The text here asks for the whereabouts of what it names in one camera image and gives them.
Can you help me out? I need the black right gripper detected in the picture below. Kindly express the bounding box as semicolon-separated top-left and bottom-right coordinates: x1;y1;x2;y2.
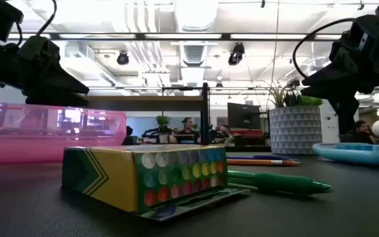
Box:
299;14;379;135

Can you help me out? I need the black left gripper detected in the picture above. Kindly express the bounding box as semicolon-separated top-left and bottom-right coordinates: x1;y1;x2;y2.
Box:
0;35;90;107

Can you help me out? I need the pink plastic pencil box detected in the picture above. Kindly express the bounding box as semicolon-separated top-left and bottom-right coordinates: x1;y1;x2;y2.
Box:
0;101;127;165

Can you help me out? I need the blue pen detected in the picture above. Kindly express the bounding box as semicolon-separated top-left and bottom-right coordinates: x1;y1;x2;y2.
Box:
226;154;301;162

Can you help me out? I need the orange pencil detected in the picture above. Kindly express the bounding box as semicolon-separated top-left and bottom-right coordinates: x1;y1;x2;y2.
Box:
226;159;302;167

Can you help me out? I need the green pen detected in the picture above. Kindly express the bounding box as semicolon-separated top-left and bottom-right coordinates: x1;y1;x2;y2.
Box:
227;170;334;196

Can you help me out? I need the yellow green crayon box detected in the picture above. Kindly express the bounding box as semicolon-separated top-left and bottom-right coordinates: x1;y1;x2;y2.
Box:
61;144;251;222

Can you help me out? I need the green succulent plant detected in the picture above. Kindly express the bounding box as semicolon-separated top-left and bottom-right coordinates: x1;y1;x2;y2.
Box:
265;82;324;108

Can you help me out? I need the person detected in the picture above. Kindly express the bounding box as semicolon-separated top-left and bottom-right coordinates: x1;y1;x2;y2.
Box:
213;124;236;146
349;120;378;145
175;117;201;145
121;126;138;146

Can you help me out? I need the white patterned plant pot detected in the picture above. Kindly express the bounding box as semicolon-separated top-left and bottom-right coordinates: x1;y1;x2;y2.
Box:
268;105;323;155

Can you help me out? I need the light blue calculator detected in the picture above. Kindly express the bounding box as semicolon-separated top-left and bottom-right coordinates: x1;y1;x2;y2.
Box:
312;142;379;167

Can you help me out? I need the black ceiling spotlight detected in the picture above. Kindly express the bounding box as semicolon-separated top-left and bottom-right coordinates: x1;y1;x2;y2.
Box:
227;41;246;66
116;51;130;66

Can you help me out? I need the black computer monitor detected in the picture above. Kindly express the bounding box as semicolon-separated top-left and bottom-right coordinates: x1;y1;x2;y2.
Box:
226;102;263;130

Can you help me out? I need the small potted desk plant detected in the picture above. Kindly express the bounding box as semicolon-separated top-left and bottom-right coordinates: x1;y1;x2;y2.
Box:
155;115;172;144

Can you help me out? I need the black table mat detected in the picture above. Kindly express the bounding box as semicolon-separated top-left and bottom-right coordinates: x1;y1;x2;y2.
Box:
0;151;379;237

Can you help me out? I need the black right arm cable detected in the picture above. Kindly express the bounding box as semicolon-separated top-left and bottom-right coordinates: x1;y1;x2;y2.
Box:
292;18;355;80

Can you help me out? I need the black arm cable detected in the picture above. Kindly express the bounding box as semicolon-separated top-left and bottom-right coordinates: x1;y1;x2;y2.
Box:
292;18;355;80
36;0;58;37

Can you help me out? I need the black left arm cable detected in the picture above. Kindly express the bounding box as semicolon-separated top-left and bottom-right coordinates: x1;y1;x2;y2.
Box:
36;0;58;37

